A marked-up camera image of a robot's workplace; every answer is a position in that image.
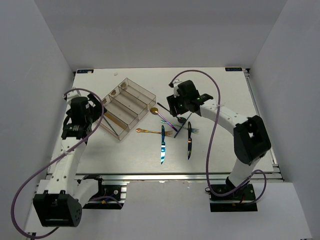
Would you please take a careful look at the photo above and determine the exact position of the gold bowl rainbow spoon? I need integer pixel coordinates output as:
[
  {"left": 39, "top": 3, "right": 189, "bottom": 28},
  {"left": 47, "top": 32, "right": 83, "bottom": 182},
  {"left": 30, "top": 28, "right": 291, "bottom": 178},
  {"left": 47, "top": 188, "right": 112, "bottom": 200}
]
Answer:
[{"left": 150, "top": 107, "right": 178, "bottom": 132}]

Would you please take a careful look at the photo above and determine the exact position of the dark blue chopstick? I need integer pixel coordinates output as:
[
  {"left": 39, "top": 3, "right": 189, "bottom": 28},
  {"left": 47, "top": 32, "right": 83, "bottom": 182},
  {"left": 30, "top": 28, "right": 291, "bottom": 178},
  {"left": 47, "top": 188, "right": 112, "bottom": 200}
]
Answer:
[
  {"left": 173, "top": 113, "right": 192, "bottom": 138},
  {"left": 103, "top": 115, "right": 119, "bottom": 136}
]

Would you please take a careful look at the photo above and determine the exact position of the black spoon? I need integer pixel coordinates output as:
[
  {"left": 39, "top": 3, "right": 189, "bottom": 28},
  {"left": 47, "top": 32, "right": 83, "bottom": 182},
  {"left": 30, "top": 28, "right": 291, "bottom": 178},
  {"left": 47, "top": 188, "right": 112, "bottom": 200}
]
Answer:
[{"left": 156, "top": 102, "right": 187, "bottom": 124}]

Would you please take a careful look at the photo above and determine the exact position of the black knife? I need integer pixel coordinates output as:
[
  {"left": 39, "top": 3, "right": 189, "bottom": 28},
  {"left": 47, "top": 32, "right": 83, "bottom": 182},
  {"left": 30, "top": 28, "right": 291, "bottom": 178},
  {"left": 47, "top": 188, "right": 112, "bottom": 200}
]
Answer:
[{"left": 187, "top": 121, "right": 192, "bottom": 160}]

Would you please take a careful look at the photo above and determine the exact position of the blue knife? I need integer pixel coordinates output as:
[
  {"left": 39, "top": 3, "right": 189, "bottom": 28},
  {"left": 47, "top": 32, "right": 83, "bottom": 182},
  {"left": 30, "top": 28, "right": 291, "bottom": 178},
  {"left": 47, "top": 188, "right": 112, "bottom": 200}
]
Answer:
[{"left": 160, "top": 125, "right": 166, "bottom": 165}]

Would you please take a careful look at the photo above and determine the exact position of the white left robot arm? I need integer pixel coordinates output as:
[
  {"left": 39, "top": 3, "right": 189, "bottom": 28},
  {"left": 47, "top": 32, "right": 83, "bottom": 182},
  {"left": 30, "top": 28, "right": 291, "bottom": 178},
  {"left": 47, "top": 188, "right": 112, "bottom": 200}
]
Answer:
[{"left": 33, "top": 93, "right": 106, "bottom": 227}]

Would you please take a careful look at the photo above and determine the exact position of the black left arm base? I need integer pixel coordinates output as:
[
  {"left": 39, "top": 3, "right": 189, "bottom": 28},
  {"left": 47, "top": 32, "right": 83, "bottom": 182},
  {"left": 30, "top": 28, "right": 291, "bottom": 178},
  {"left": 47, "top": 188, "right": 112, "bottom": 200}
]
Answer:
[{"left": 77, "top": 174, "right": 125, "bottom": 210}]

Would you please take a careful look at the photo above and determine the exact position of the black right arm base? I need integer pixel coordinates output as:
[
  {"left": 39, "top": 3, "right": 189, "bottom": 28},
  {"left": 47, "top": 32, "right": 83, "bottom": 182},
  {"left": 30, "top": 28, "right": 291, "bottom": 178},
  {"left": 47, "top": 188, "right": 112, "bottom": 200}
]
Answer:
[{"left": 205, "top": 184, "right": 258, "bottom": 213}]

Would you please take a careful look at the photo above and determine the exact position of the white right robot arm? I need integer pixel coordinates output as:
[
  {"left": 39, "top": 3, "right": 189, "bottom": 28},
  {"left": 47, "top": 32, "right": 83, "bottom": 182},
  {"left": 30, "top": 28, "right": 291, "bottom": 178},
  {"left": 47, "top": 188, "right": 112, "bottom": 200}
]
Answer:
[{"left": 167, "top": 80, "right": 271, "bottom": 200}]

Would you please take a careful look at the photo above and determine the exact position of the rainbow fork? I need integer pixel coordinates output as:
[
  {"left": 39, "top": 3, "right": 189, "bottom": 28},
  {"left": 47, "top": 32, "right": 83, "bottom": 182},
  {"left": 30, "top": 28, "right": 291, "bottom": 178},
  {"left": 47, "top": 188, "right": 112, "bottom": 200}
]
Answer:
[{"left": 160, "top": 120, "right": 199, "bottom": 134}]

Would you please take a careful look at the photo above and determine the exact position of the gold ornate fork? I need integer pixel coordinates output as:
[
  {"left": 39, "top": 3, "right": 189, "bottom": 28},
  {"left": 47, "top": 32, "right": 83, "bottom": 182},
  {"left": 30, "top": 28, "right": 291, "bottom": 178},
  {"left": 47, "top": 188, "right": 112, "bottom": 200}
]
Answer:
[{"left": 135, "top": 128, "right": 173, "bottom": 137}]

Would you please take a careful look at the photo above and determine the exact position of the blue label sticker left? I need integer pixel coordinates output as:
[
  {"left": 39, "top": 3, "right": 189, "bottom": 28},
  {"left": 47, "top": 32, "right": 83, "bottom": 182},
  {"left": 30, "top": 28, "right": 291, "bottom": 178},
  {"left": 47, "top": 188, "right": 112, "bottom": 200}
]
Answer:
[{"left": 76, "top": 69, "right": 94, "bottom": 74}]

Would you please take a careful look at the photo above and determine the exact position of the blue label sticker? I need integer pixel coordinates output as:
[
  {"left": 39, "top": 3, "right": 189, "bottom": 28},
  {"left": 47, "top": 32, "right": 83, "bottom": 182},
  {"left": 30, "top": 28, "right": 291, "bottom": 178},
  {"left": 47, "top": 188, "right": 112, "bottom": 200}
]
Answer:
[
  {"left": 225, "top": 67, "right": 243, "bottom": 72},
  {"left": 76, "top": 69, "right": 94, "bottom": 74}
]

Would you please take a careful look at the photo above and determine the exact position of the clear smoked compartment organizer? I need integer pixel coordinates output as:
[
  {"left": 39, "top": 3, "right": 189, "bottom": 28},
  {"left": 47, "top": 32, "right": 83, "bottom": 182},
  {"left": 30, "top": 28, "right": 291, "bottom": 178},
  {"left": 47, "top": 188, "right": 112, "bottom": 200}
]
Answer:
[{"left": 101, "top": 78, "right": 156, "bottom": 141}]

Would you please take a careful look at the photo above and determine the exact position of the blue label sticker right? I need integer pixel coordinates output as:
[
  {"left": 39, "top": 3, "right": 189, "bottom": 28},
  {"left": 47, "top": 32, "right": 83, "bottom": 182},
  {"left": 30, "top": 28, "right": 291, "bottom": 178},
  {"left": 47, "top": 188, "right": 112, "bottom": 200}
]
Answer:
[{"left": 225, "top": 67, "right": 243, "bottom": 72}]

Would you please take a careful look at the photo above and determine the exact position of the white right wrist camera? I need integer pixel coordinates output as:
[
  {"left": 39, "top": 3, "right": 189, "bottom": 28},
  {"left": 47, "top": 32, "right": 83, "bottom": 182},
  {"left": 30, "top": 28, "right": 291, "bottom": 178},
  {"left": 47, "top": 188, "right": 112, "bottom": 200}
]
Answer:
[{"left": 169, "top": 78, "right": 183, "bottom": 98}]

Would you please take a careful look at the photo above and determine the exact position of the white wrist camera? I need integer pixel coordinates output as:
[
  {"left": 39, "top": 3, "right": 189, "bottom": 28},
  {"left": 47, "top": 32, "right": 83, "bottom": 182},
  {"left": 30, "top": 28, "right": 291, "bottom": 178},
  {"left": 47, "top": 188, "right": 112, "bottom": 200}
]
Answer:
[
  {"left": 169, "top": 78, "right": 183, "bottom": 98},
  {"left": 63, "top": 87, "right": 82, "bottom": 102}
]

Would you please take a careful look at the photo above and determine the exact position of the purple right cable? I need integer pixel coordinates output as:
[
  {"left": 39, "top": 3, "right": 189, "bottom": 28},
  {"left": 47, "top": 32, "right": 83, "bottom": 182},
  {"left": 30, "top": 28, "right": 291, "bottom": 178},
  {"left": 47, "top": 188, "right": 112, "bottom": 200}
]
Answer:
[{"left": 169, "top": 70, "right": 267, "bottom": 203}]

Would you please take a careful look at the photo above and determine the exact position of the purple cable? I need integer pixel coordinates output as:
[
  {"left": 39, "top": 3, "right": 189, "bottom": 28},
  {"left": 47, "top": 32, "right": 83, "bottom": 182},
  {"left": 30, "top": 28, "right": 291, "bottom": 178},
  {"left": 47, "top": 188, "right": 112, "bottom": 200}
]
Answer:
[
  {"left": 10, "top": 87, "right": 105, "bottom": 238},
  {"left": 169, "top": 70, "right": 267, "bottom": 203}
]

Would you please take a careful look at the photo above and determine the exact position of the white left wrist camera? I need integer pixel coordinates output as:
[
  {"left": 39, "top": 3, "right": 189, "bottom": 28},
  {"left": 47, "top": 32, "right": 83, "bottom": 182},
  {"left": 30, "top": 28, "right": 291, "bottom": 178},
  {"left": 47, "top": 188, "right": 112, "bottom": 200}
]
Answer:
[{"left": 63, "top": 87, "right": 82, "bottom": 102}]

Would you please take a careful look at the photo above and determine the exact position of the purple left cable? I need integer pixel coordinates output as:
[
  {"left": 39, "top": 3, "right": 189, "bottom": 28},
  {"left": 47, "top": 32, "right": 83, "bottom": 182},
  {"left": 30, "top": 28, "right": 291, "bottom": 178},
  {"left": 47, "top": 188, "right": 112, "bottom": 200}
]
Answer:
[{"left": 10, "top": 87, "right": 105, "bottom": 238}]

